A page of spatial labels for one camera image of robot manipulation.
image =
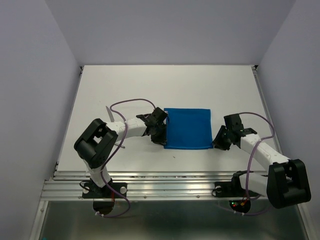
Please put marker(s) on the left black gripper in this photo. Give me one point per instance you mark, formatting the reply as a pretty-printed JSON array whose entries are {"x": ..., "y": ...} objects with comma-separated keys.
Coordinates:
[{"x": 162, "y": 139}]

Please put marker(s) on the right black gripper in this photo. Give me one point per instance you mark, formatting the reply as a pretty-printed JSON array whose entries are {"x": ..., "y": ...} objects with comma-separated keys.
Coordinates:
[{"x": 217, "y": 142}]

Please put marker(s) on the blue cloth napkin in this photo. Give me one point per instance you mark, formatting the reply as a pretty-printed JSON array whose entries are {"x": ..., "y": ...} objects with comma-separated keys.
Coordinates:
[{"x": 188, "y": 129}]

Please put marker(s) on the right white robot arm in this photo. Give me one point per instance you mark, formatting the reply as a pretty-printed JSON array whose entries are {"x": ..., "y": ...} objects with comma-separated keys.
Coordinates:
[{"x": 283, "y": 181}]

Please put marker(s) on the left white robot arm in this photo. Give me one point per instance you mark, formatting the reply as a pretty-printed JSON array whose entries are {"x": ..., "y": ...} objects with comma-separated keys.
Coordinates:
[{"x": 95, "y": 144}]

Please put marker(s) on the aluminium rail frame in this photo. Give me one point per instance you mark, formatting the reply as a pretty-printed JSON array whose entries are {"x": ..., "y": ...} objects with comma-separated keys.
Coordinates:
[{"x": 171, "y": 196}]

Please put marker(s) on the green handled knife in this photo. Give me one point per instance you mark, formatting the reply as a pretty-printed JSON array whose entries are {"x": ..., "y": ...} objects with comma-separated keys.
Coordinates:
[{"x": 110, "y": 114}]

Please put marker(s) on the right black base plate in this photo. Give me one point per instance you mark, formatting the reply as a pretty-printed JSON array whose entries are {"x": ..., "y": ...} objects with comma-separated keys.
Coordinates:
[{"x": 227, "y": 189}]

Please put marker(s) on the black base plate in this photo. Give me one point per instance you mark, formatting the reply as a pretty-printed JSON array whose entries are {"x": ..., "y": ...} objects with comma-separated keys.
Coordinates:
[
  {"x": 91, "y": 191},
  {"x": 227, "y": 189}
]

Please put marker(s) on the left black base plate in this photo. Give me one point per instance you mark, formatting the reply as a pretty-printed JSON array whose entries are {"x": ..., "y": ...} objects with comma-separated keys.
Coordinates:
[{"x": 91, "y": 191}]

